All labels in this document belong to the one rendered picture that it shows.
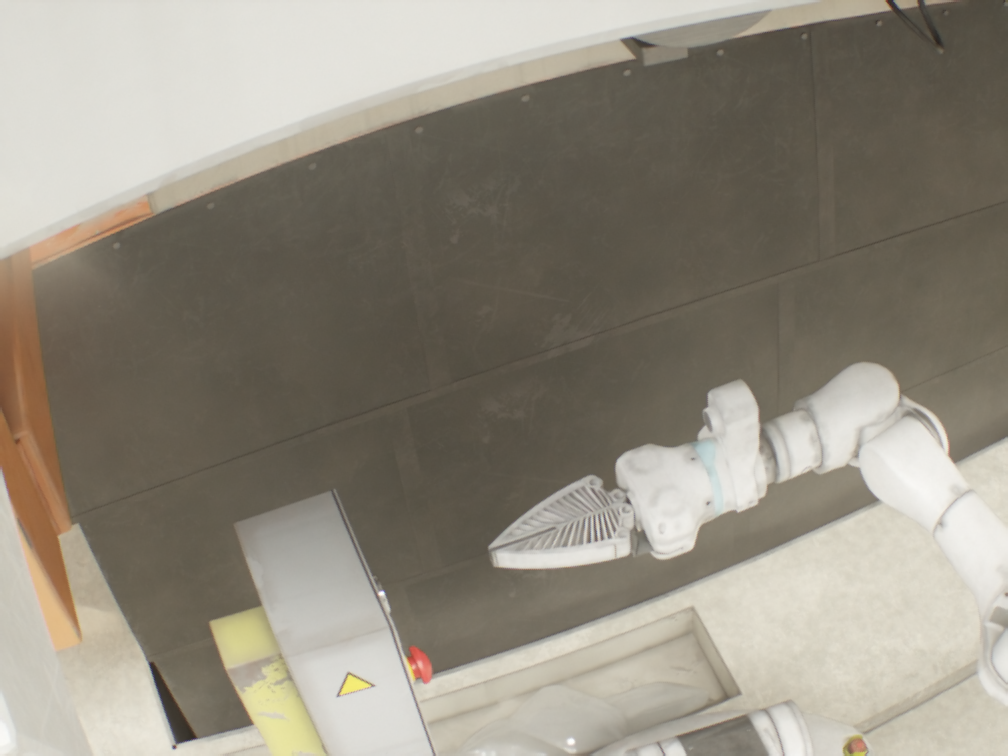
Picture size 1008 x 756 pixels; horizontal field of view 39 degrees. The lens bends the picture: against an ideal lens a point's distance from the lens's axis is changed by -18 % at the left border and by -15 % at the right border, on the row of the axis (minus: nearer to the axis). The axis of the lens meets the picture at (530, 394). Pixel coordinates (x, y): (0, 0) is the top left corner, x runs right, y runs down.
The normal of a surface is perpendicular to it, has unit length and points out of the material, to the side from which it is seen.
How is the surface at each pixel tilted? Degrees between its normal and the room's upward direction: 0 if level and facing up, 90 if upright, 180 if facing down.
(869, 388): 2
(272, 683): 90
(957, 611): 0
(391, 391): 90
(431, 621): 90
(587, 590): 90
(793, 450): 46
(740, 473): 59
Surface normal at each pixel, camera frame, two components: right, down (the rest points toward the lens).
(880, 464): -0.81, 0.47
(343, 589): -0.10, -0.69
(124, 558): 0.36, 0.65
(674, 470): -0.64, -0.34
